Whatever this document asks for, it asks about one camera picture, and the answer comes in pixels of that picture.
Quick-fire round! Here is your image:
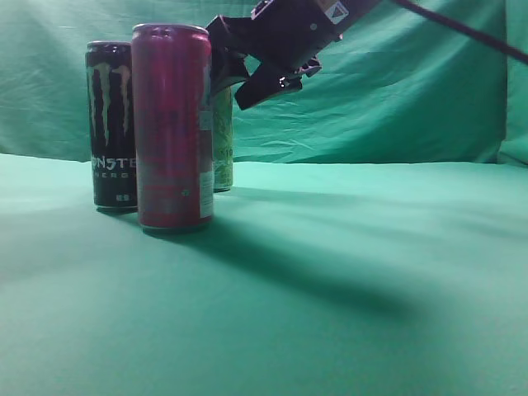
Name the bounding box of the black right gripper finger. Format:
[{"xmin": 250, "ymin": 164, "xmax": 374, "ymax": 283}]
[
  {"xmin": 234, "ymin": 64, "xmax": 303, "ymax": 110},
  {"xmin": 206, "ymin": 15, "xmax": 249, "ymax": 93}
]

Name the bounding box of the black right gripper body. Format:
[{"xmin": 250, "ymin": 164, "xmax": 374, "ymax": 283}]
[{"xmin": 238, "ymin": 1, "xmax": 379, "ymax": 78}]

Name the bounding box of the pink energy drink can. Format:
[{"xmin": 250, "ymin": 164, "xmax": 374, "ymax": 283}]
[{"xmin": 131, "ymin": 23, "xmax": 214, "ymax": 230}]

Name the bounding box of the light green energy can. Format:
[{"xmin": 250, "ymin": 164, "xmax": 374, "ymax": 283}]
[{"xmin": 213, "ymin": 87, "xmax": 233, "ymax": 192}]

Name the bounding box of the black Monster energy can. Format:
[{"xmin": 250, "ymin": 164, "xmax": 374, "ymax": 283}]
[{"xmin": 85, "ymin": 40, "xmax": 138, "ymax": 213}]

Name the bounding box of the green backdrop cloth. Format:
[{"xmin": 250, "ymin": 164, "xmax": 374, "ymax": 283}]
[{"xmin": 1, "ymin": 1, "xmax": 527, "ymax": 164}]

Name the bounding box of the green table cloth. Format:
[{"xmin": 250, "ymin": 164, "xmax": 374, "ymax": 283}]
[{"xmin": 1, "ymin": 155, "xmax": 527, "ymax": 395}]

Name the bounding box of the black cable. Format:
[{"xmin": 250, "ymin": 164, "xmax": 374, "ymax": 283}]
[{"xmin": 391, "ymin": 0, "xmax": 528, "ymax": 65}]

